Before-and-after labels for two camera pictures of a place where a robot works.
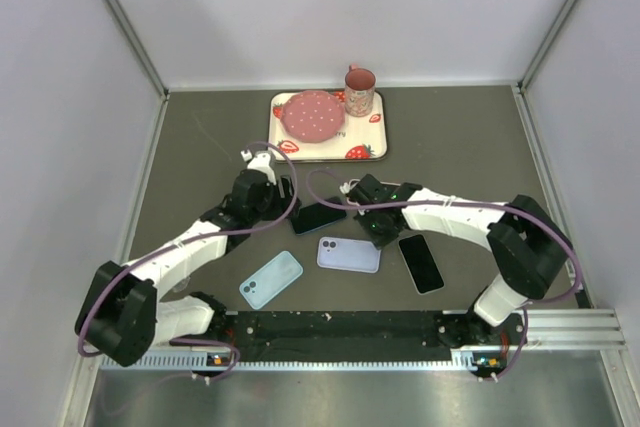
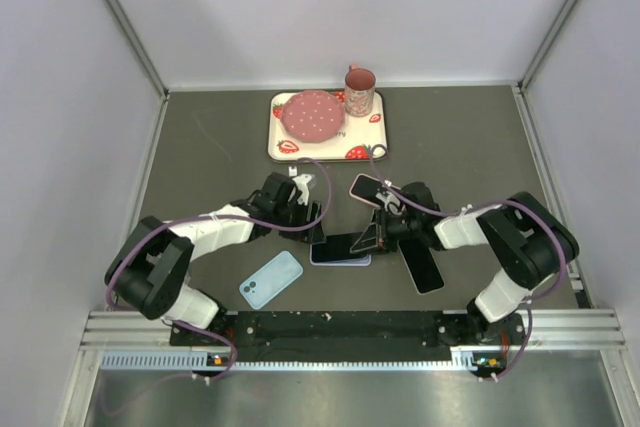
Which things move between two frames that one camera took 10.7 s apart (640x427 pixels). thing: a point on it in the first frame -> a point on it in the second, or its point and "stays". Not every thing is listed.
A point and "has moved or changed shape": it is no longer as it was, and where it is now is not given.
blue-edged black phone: [317, 216] has moved or changed shape
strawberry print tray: [360, 138] stays
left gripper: [282, 203] -> [315, 235]
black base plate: [492, 345] stays
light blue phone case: [273, 276] stays
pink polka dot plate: [313, 116] stays
